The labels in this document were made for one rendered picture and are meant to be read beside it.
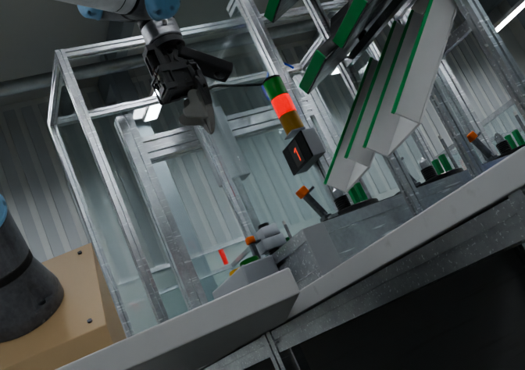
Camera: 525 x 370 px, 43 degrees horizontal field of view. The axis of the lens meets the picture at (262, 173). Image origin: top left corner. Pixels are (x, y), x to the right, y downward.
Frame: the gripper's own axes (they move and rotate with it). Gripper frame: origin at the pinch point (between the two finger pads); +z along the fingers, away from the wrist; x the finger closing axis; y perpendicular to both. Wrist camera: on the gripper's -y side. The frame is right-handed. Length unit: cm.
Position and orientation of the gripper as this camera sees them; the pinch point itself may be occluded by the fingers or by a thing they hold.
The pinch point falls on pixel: (212, 126)
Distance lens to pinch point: 131.7
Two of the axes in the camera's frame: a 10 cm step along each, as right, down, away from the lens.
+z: 4.0, 8.8, -2.5
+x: 3.3, -3.9, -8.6
